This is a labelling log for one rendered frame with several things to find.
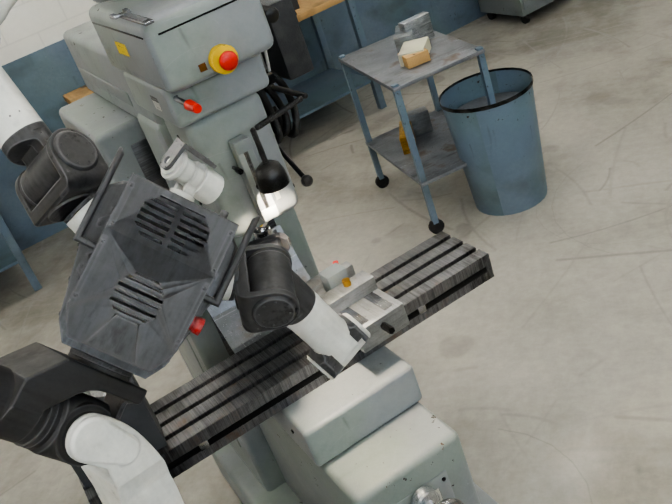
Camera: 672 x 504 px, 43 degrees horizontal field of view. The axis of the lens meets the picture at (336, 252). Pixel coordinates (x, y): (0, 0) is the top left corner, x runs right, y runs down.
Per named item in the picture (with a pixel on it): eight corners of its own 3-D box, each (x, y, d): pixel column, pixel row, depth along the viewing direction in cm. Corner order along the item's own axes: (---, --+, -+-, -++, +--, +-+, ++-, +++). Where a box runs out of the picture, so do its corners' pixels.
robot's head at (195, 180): (209, 216, 165) (229, 176, 167) (170, 192, 159) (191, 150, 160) (190, 212, 170) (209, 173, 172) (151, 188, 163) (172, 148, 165)
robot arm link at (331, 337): (387, 347, 182) (329, 290, 168) (347, 394, 181) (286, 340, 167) (357, 325, 191) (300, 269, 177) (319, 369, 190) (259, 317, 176)
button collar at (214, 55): (243, 67, 178) (232, 39, 175) (217, 79, 176) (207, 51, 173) (239, 66, 180) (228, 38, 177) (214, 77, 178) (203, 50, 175)
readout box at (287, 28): (319, 67, 235) (294, -7, 225) (291, 81, 233) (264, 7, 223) (287, 59, 252) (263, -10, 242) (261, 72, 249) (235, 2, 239)
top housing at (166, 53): (280, 46, 183) (253, -29, 175) (171, 98, 175) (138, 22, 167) (203, 28, 222) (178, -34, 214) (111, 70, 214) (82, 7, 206)
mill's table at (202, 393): (495, 276, 246) (489, 253, 243) (102, 523, 209) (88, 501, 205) (448, 252, 266) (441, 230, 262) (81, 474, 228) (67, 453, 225)
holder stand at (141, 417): (168, 445, 214) (134, 385, 205) (85, 489, 210) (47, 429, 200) (158, 420, 224) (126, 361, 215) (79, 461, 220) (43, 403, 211)
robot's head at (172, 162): (196, 200, 164) (220, 168, 164) (163, 179, 159) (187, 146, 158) (183, 188, 169) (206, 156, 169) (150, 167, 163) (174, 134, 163)
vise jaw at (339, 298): (378, 288, 232) (374, 276, 230) (333, 316, 227) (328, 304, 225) (366, 281, 237) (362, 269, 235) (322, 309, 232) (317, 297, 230)
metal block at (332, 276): (352, 285, 235) (345, 267, 232) (334, 296, 233) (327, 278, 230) (342, 279, 239) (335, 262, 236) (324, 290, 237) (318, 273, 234)
